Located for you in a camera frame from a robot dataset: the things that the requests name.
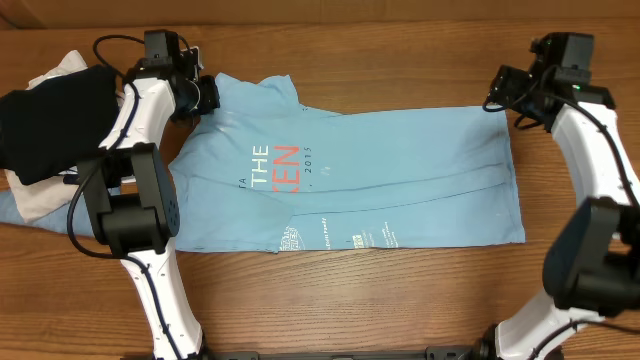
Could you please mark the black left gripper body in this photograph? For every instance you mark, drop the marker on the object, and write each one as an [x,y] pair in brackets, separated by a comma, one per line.
[207,95]

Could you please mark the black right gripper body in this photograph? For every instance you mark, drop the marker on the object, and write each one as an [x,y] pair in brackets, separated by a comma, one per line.
[507,89]

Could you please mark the light blue printed t-shirt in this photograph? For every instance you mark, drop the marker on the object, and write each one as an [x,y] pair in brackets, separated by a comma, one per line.
[265,173]

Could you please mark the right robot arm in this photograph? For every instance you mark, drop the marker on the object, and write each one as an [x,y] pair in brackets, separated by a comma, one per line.
[591,272]

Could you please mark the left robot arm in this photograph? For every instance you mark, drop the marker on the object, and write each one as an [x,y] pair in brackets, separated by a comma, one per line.
[130,198]

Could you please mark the black folded garment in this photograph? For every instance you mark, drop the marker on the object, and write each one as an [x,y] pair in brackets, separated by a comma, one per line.
[47,129]

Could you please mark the beige folded garment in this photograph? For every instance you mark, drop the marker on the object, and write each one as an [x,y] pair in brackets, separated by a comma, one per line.
[39,199]

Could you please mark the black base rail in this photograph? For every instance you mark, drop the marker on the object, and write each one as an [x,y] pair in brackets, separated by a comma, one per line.
[340,355]

